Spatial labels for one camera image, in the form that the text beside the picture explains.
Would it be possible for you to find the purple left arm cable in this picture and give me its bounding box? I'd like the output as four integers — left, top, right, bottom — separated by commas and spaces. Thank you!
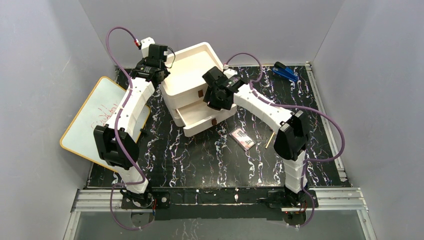
105, 26, 157, 232

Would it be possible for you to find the blue stapler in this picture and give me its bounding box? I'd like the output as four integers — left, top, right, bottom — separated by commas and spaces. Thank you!
271, 61, 299, 83

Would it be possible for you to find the white drawer organizer box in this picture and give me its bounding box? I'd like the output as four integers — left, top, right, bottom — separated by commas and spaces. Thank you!
159, 42, 237, 137

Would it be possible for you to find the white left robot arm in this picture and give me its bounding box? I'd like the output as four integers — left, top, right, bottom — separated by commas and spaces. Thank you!
93, 37, 170, 194

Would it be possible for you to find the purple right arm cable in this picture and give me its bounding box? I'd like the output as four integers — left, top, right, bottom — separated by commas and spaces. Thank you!
223, 52, 346, 228

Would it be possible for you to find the clear eyelash case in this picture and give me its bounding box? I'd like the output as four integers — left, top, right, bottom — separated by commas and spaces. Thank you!
230, 127, 256, 152

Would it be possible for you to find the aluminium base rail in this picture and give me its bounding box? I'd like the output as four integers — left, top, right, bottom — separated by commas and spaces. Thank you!
64, 187, 377, 240

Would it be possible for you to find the thin gold stick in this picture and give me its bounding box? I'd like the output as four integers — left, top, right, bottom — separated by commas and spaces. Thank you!
265, 132, 275, 149

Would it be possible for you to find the white board yellow frame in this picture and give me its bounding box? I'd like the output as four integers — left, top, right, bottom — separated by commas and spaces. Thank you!
60, 76, 155, 173

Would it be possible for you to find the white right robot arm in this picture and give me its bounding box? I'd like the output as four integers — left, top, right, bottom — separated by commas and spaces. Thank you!
202, 66, 310, 200

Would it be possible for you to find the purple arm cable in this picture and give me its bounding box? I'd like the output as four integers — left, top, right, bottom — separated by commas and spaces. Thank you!
223, 52, 346, 228
105, 26, 157, 232

